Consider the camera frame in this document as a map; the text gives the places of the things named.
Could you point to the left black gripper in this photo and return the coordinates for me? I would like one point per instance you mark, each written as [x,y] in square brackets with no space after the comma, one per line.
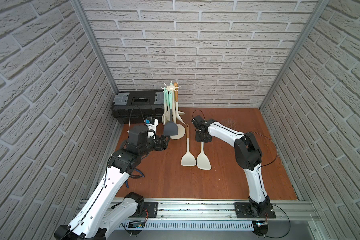
[160,142]

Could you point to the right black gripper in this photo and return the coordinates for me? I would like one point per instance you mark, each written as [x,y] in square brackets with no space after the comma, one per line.
[198,139]

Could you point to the cream spatula wooden handle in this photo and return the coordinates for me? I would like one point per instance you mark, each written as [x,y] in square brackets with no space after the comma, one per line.
[203,162]
[178,117]
[188,160]

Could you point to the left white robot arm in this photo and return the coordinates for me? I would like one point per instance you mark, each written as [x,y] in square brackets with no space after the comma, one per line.
[94,222]

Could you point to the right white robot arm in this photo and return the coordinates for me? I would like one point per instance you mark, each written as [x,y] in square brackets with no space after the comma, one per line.
[247,154]

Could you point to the cream utensil rack stand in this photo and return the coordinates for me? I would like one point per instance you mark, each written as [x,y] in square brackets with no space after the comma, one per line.
[181,128]

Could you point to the black plastic toolbox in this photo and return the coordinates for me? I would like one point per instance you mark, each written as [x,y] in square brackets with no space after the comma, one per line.
[132,107]

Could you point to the grey spatula mint handle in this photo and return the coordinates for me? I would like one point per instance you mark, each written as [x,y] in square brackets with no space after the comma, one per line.
[170,128]

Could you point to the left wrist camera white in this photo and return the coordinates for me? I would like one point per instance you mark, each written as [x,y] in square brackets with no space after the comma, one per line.
[152,124]

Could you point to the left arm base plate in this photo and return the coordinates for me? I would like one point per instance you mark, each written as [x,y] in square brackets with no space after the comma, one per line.
[149,209]

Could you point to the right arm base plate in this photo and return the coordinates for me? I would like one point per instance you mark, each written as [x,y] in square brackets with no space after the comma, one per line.
[255,211]

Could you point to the aluminium mounting rail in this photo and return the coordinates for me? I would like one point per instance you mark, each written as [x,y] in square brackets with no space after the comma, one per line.
[216,210]

